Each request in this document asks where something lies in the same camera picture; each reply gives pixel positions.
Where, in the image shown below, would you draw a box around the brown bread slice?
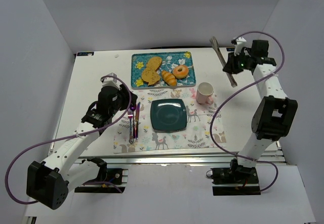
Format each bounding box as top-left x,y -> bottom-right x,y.
141,67 -> 160,86
146,56 -> 162,71

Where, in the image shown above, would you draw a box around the pink ceramic mug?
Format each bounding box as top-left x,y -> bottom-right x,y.
196,82 -> 214,105

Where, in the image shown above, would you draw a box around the orange striped croissant roll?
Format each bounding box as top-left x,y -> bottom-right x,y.
161,70 -> 177,87

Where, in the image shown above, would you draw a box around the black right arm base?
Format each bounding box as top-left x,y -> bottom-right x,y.
206,167 -> 261,196

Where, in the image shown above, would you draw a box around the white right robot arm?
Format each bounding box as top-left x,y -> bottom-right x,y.
223,37 -> 298,175

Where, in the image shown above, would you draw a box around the iridescent table knife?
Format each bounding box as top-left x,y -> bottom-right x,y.
133,102 -> 141,139

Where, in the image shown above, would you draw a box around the dark teal square plate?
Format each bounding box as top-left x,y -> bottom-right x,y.
150,99 -> 187,133

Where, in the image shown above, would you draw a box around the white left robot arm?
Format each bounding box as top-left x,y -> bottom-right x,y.
26,78 -> 137,210

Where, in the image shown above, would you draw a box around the teal floral tray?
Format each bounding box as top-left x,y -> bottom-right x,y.
131,51 -> 196,89

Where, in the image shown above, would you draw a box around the animal print placemat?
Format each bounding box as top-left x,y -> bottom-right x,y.
109,87 -> 226,153

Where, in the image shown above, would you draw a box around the purple iridescent spoon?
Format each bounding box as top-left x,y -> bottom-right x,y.
132,104 -> 139,140

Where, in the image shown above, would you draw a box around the purple iridescent fork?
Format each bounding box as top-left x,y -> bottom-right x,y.
128,108 -> 134,144

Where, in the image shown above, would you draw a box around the silver metal tongs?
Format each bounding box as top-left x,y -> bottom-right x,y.
210,36 -> 237,87

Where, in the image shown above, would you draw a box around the orange sugared bagel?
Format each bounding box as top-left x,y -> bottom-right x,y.
173,65 -> 189,79

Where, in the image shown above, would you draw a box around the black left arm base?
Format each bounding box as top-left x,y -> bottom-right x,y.
74,157 -> 128,194

